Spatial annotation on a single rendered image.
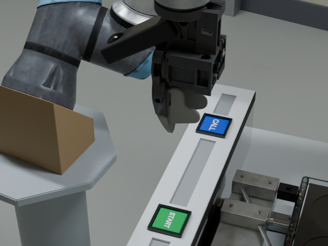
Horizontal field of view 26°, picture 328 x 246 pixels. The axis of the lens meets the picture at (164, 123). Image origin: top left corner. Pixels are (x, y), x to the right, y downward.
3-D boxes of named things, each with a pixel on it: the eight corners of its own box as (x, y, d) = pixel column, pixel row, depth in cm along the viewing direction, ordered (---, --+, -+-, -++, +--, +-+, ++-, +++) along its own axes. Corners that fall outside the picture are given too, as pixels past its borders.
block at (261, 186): (277, 189, 130) (279, 177, 129) (274, 201, 128) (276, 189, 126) (235, 180, 132) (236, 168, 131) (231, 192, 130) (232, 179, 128)
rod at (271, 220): (293, 226, 122) (294, 220, 121) (291, 232, 121) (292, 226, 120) (266, 219, 123) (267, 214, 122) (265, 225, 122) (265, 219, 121)
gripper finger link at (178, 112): (196, 151, 98) (198, 96, 92) (155, 142, 100) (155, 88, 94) (202, 137, 100) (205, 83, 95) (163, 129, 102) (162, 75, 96)
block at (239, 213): (268, 219, 124) (270, 206, 123) (264, 232, 122) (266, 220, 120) (224, 208, 126) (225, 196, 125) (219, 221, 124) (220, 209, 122)
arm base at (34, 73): (-14, 80, 137) (3, 32, 138) (21, 94, 152) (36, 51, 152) (54, 103, 133) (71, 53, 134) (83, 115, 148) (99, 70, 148)
